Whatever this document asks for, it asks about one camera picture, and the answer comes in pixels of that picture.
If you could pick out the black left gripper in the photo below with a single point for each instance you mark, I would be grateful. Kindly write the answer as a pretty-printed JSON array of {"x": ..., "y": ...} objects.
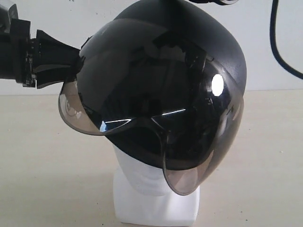
[{"x": 52, "y": 57}]

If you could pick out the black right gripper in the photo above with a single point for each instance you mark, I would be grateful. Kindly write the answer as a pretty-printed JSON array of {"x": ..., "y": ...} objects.
[{"x": 218, "y": 2}]

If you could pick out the black helmet with tinted visor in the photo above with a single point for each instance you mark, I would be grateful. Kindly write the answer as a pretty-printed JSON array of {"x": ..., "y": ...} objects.
[{"x": 164, "y": 81}]

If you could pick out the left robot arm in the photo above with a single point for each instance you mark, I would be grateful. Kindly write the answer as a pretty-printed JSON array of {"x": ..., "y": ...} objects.
[{"x": 32, "y": 62}]

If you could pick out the white mannequin head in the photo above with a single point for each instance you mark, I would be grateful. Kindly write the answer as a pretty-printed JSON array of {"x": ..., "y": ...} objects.
[{"x": 141, "y": 192}]

